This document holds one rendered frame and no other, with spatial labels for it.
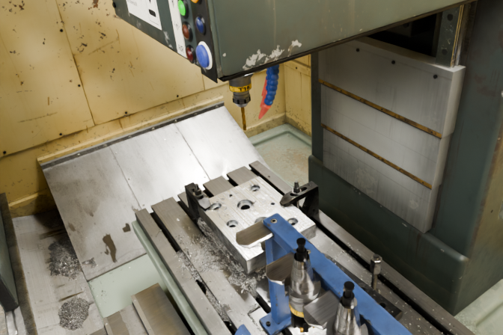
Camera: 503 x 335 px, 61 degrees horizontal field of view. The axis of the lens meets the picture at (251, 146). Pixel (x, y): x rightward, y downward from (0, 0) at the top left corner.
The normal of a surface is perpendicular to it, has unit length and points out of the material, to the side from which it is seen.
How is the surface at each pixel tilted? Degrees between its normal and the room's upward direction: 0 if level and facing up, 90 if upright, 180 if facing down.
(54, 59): 90
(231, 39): 90
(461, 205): 90
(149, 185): 23
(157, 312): 7
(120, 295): 0
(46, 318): 17
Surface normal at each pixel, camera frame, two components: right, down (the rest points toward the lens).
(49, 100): 0.53, 0.41
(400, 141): -0.84, 0.34
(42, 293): 0.17, -0.91
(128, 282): -0.08, -0.84
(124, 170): 0.16, -0.59
